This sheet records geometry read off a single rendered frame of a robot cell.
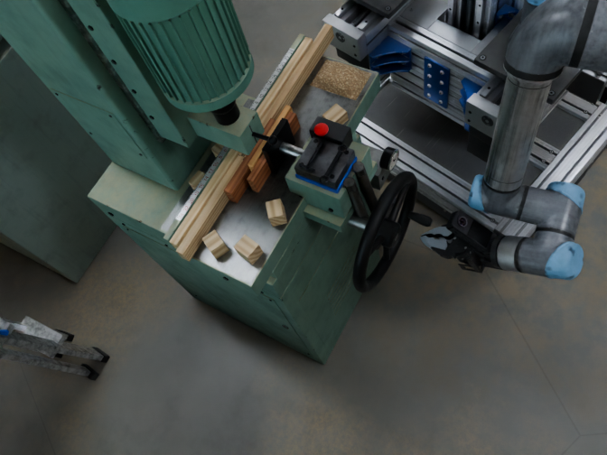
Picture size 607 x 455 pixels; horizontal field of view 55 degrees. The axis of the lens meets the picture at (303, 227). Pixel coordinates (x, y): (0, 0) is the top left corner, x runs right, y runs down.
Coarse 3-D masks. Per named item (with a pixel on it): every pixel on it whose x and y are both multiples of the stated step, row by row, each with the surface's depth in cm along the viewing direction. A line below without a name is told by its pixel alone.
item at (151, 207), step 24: (240, 96) 156; (120, 168) 152; (96, 192) 150; (120, 192) 149; (144, 192) 147; (168, 192) 146; (120, 216) 150; (144, 216) 144; (168, 216) 143; (312, 240) 141; (288, 264) 133; (264, 288) 137
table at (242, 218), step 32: (320, 64) 142; (320, 96) 138; (352, 128) 137; (288, 160) 132; (256, 192) 129; (288, 192) 128; (224, 224) 127; (256, 224) 126; (288, 224) 125; (192, 256) 125; (224, 256) 124; (256, 288) 122
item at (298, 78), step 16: (320, 32) 141; (320, 48) 141; (304, 64) 138; (288, 80) 137; (304, 80) 140; (288, 96) 136; (272, 112) 133; (224, 192) 127; (208, 208) 125; (208, 224) 126; (192, 240) 123
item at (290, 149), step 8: (280, 120) 125; (280, 128) 124; (288, 128) 127; (280, 136) 125; (288, 136) 128; (280, 144) 126; (288, 144) 126; (264, 152) 123; (272, 152) 124; (280, 152) 127; (288, 152) 126; (296, 152) 125; (272, 160) 126; (280, 160) 129; (272, 168) 129
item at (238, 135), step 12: (240, 108) 119; (192, 120) 120; (204, 120) 119; (216, 120) 119; (240, 120) 118; (252, 120) 118; (204, 132) 123; (216, 132) 119; (228, 132) 117; (240, 132) 116; (252, 132) 119; (228, 144) 122; (240, 144) 119; (252, 144) 121
